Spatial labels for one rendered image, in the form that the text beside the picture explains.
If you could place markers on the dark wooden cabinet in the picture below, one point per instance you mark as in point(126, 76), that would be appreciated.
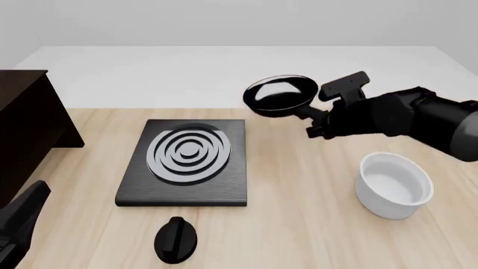
point(26, 117)

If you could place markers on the small black plate on stalk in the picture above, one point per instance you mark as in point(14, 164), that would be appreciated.
point(343, 84)

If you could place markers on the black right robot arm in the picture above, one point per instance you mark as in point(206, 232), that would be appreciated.
point(422, 117)

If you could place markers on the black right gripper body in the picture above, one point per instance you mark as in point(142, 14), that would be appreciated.
point(323, 127)

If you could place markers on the round black stove knob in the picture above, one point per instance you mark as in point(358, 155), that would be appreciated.
point(175, 243)

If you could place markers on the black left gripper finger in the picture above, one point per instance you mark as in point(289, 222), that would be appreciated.
point(34, 196)

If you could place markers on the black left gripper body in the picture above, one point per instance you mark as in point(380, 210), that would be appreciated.
point(13, 238)

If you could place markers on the flat black stove plate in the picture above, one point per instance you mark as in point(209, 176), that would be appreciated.
point(224, 179)

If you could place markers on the black frying pan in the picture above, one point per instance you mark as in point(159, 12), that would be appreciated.
point(280, 95)

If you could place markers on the white ceramic bowl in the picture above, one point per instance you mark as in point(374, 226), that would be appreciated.
point(392, 190)

